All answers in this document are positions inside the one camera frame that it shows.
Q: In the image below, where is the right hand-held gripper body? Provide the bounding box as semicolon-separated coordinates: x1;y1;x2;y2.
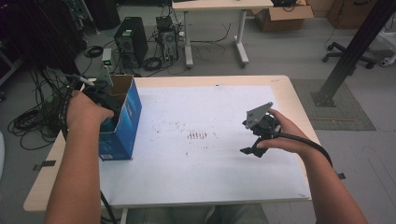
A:
244;101;282;141

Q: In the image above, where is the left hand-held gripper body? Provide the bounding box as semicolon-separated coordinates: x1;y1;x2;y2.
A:
81;65;124;124

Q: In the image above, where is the blue cardboard box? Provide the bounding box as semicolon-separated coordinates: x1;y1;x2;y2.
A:
98;74;143;161

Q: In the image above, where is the person's left hand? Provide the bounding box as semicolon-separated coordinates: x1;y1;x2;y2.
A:
65;90;116;132

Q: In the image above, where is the person's right hand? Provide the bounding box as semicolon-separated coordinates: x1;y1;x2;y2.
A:
256;107;313;155

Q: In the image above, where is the small white device green light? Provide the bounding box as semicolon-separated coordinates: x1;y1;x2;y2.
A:
101;48;113;68

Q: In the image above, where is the white paper sheet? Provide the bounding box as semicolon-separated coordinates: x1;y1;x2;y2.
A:
98;85;312;208

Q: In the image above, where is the large black computer tower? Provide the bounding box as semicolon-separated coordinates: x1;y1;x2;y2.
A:
113;16;149;68

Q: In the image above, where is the small open computer tower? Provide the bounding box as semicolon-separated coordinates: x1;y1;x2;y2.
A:
155;15;179;63

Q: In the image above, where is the grey floor mat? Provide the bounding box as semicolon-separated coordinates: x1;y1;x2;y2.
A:
290;78;377;132

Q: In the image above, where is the open cardboard box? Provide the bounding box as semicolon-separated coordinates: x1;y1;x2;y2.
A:
250;4;315;33

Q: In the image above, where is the black office chair base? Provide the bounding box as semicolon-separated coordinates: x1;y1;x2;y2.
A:
321;40;378;70

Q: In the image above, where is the black metal stand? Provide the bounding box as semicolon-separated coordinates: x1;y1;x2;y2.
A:
311;0;396;108

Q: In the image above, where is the white desk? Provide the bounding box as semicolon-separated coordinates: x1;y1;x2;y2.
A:
171;0;275;69

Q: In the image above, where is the closed brown cardboard box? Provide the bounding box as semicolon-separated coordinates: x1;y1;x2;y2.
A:
326;0;379;31

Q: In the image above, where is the white object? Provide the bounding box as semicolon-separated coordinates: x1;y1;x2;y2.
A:
378;30;396;68

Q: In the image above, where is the grey cable plug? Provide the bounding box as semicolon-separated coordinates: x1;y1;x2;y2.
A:
78;75;96;87

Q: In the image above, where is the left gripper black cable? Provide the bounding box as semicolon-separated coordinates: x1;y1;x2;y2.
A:
59;76;119;224

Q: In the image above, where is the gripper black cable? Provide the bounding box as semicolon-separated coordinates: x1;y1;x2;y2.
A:
273;132;333;168
59;76;119;224

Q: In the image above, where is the coiled black cable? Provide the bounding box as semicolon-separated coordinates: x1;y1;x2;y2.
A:
141;56;163;72
83;45;105;59

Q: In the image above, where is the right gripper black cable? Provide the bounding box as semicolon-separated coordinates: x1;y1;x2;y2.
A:
273;132;333;168

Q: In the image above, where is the black floor cable bundle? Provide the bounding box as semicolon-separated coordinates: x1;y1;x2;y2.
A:
7;66;78;151

